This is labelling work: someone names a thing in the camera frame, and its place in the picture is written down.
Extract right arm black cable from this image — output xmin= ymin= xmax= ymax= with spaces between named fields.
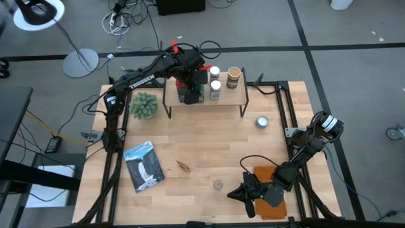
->
xmin=239 ymin=154 xmax=281 ymax=178

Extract black mounted camera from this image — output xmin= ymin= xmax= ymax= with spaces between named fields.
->
xmin=252 ymin=72 xmax=265 ymax=87

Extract white container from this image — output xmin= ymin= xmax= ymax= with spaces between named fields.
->
xmin=330 ymin=0 xmax=354 ymax=11

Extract black aluminium table frame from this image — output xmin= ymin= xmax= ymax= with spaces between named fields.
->
xmin=75 ymin=80 xmax=341 ymax=228

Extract long blue cable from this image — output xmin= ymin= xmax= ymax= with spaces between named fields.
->
xmin=321 ymin=142 xmax=385 ymax=222

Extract white box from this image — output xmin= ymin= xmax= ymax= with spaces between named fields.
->
xmin=25 ymin=164 xmax=77 ymax=209

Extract wooden shelf black metal legs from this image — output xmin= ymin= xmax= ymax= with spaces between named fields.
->
xmin=162 ymin=66 xmax=251 ymax=118

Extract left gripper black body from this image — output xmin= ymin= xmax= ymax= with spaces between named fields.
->
xmin=172 ymin=47 xmax=209 ymax=92

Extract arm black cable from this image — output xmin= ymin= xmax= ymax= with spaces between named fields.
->
xmin=159 ymin=40 xmax=222 ymax=61
xmin=239 ymin=154 xmax=281 ymax=178

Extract black chair wheels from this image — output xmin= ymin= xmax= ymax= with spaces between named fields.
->
xmin=0 ymin=58 xmax=11 ymax=79

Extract orange taco seasoning packet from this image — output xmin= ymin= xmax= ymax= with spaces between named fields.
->
xmin=175 ymin=159 xmax=192 ymax=174

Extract black desk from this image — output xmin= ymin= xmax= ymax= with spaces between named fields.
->
xmin=0 ymin=84 xmax=82 ymax=228

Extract black box on floor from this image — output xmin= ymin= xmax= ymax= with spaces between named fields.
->
xmin=156 ymin=0 xmax=206 ymax=16

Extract black power adapter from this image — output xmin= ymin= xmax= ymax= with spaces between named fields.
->
xmin=44 ymin=136 xmax=63 ymax=155

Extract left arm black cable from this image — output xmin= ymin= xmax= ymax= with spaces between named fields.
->
xmin=159 ymin=40 xmax=222 ymax=61

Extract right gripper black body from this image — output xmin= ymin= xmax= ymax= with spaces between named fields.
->
xmin=242 ymin=172 xmax=270 ymax=203

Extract left arm grey base plate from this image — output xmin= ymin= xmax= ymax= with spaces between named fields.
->
xmin=80 ymin=130 xmax=126 ymax=143

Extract black plug with cable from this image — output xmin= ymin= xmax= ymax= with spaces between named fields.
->
xmin=376 ymin=209 xmax=405 ymax=222

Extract floor lamp with round base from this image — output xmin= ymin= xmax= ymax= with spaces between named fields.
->
xmin=13 ymin=0 xmax=101 ymax=79

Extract yellow cable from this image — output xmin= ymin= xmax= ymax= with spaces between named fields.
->
xmin=25 ymin=110 xmax=89 ymax=146

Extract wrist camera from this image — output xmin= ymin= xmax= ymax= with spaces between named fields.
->
xmin=183 ymin=89 xmax=201 ymax=106
xmin=245 ymin=199 xmax=256 ymax=219

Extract tan-lid spice jar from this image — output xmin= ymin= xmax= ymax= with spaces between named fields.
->
xmin=227 ymin=66 xmax=243 ymax=89

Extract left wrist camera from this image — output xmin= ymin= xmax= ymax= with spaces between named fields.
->
xmin=183 ymin=89 xmax=201 ymax=106

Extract green succulent in patterned pot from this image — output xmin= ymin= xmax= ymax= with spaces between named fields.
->
xmin=128 ymin=91 xmax=159 ymax=120

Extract right arm grey base plate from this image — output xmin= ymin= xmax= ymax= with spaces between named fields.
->
xmin=283 ymin=126 xmax=306 ymax=139

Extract folded orange cloth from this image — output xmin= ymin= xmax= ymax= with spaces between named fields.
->
xmin=253 ymin=165 xmax=289 ymax=221

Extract grey caster wheel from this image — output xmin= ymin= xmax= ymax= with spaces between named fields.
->
xmin=385 ymin=123 xmax=405 ymax=142

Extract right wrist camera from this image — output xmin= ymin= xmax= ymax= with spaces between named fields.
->
xmin=245 ymin=199 xmax=256 ymax=219

